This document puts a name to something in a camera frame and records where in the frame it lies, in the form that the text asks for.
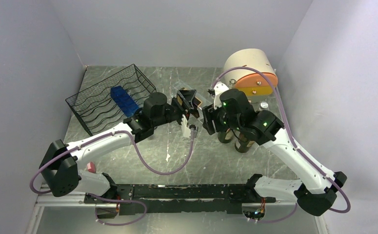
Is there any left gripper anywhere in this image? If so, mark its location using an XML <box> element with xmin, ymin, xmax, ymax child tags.
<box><xmin>153</xmin><ymin>89</ymin><xmax>196</xmax><ymax>127</ymax></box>

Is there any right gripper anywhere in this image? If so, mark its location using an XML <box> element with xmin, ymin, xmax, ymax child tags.
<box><xmin>201</xmin><ymin>101</ymin><xmax>242</xmax><ymax>135</ymax></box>

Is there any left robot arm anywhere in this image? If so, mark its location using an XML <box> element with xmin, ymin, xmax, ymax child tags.
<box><xmin>37</xmin><ymin>89</ymin><xmax>198</xmax><ymax>203</ymax></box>

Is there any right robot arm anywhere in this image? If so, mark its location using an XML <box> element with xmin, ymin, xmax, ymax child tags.
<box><xmin>202</xmin><ymin>89</ymin><xmax>347</xmax><ymax>216</ymax></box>

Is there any dark green wine bottle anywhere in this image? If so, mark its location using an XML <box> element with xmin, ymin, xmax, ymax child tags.
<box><xmin>218</xmin><ymin>129</ymin><xmax>234</xmax><ymax>144</ymax></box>

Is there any tall clear empty bottle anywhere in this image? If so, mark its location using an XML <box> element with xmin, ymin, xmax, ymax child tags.
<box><xmin>227</xmin><ymin>79</ymin><xmax>237</xmax><ymax>89</ymax></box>

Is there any olive green wine bottle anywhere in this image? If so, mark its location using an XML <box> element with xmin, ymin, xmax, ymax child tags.
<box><xmin>235</xmin><ymin>134</ymin><xmax>254</xmax><ymax>153</ymax></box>

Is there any clear bottle silver cap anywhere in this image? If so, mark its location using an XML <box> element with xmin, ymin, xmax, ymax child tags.
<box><xmin>259</xmin><ymin>101</ymin><xmax>269</xmax><ymax>111</ymax></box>

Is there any cream round bread box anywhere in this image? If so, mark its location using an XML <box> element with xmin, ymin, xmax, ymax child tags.
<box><xmin>221</xmin><ymin>48</ymin><xmax>278</xmax><ymax>99</ymax></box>

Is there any pink eraser block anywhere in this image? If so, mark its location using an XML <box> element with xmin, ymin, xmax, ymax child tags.
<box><xmin>86</xmin><ymin>162</ymin><xmax>97</xmax><ymax>174</ymax></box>

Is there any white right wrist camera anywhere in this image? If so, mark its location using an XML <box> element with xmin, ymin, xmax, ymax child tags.
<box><xmin>207</xmin><ymin>81</ymin><xmax>229</xmax><ymax>106</ymax></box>

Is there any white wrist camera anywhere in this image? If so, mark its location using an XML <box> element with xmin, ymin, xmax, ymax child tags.
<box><xmin>207</xmin><ymin>81</ymin><xmax>229</xmax><ymax>106</ymax></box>
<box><xmin>181</xmin><ymin>115</ymin><xmax>198</xmax><ymax>139</ymax></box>

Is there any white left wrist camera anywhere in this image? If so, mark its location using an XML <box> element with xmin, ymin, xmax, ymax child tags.
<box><xmin>181</xmin><ymin>115</ymin><xmax>198</xmax><ymax>139</ymax></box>

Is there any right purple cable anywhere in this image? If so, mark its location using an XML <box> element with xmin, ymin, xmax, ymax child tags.
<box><xmin>210</xmin><ymin>66</ymin><xmax>352</xmax><ymax>224</ymax></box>

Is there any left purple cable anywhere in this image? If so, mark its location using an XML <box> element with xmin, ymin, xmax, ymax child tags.
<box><xmin>29</xmin><ymin>126</ymin><xmax>199</xmax><ymax>195</ymax></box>

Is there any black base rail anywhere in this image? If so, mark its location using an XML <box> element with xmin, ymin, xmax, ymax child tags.
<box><xmin>83</xmin><ymin>181</ymin><xmax>276</xmax><ymax>217</ymax></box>

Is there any black wire wine rack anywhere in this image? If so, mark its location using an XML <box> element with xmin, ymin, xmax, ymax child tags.
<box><xmin>65</xmin><ymin>64</ymin><xmax>156</xmax><ymax>136</ymax></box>

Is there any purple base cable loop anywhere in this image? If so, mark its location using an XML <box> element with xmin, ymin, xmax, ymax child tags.
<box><xmin>94</xmin><ymin>194</ymin><xmax>148</xmax><ymax>227</ymax></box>

